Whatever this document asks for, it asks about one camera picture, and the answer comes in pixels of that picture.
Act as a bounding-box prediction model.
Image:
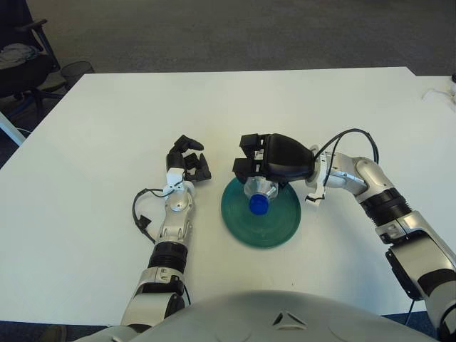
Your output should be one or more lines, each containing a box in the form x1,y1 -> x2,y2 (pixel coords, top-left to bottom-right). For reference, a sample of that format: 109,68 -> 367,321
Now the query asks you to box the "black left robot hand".
166,134 -> 212,183

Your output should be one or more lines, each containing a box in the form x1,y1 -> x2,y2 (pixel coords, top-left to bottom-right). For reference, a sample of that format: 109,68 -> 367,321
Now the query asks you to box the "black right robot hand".
232,133 -> 316,190

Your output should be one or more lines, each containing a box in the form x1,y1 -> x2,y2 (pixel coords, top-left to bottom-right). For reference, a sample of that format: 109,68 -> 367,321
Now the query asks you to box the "clear bottle with blue cap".
244,176 -> 279,217

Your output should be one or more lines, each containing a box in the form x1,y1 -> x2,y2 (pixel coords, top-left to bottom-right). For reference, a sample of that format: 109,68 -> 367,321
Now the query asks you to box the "green round plate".
220,177 -> 302,250

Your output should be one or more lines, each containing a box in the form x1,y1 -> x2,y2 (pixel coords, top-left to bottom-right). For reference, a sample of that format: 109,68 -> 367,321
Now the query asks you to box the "grey robot torso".
80,290 -> 439,342

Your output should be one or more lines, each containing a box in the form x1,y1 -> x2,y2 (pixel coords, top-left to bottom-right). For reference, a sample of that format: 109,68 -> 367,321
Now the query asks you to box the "white table leg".
0,108 -> 26,147

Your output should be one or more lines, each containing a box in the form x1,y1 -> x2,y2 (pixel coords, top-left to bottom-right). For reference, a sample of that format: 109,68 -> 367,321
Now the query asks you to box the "black office chair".
0,0 -> 68,108

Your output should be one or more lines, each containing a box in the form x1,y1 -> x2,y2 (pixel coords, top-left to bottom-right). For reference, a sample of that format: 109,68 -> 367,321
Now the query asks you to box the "grey cloth bundle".
0,42 -> 38,65

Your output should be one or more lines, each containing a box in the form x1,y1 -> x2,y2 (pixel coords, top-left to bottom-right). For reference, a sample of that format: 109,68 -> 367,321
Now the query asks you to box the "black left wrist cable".
132,188 -> 170,245

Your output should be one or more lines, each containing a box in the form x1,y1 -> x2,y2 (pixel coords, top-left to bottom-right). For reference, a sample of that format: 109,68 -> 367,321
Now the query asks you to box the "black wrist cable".
132,188 -> 170,245
313,128 -> 379,165

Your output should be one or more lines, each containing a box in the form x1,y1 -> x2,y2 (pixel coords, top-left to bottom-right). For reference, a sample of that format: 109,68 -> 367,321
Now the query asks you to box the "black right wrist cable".
313,128 -> 379,165

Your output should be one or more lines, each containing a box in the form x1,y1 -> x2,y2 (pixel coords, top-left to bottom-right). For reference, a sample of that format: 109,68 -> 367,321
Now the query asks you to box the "white cable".
422,87 -> 456,104

